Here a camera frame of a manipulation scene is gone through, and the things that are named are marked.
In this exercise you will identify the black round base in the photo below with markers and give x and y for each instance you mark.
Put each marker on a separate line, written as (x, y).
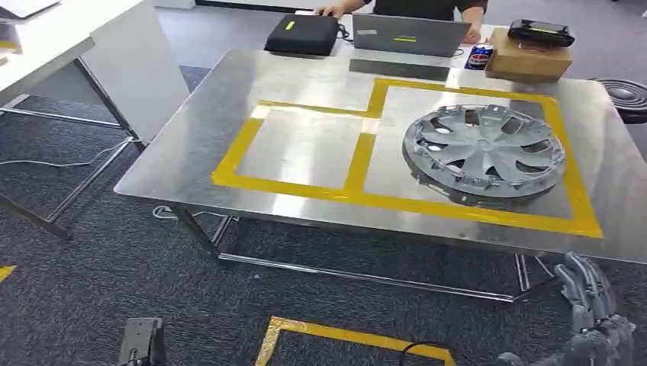
(624, 98)

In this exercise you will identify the grey laptop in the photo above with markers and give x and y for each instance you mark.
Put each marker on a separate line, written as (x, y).
(409, 35)

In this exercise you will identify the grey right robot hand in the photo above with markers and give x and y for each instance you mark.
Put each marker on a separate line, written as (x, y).
(594, 313)

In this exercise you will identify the person's right hand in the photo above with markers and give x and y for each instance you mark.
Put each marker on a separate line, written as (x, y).
(329, 11)

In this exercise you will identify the blue soda can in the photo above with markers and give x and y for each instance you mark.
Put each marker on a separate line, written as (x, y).
(479, 56)

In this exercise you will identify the black carry case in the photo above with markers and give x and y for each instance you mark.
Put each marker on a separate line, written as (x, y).
(302, 34)

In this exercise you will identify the cardboard box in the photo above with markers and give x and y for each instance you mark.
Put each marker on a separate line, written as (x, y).
(528, 63)

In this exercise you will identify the black handheld device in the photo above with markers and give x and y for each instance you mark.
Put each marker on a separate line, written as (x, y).
(541, 33)

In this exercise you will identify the steel bench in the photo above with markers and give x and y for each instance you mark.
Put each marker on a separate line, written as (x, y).
(303, 141)

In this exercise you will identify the silver plastic wheel hubcap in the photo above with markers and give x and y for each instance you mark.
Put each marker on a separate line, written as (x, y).
(485, 151)

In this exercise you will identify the yellow floor tape scrap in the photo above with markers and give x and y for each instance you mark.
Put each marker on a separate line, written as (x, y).
(6, 273)

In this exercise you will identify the person's left hand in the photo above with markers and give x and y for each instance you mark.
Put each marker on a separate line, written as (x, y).
(472, 36)

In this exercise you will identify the yellow tape on bench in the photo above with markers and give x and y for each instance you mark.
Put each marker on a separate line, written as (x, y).
(364, 151)

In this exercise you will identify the white table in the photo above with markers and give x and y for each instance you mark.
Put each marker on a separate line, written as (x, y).
(349, 50)

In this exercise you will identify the white desk steel frame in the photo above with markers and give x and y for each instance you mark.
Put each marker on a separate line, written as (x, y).
(76, 50)

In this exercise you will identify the yellow floor tape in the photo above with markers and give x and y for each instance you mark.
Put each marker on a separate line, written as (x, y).
(354, 334)

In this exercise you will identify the person's hand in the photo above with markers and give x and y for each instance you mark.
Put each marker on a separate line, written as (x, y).
(329, 11)
(472, 36)

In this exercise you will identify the person at laptop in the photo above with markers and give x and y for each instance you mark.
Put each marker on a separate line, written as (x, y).
(424, 7)

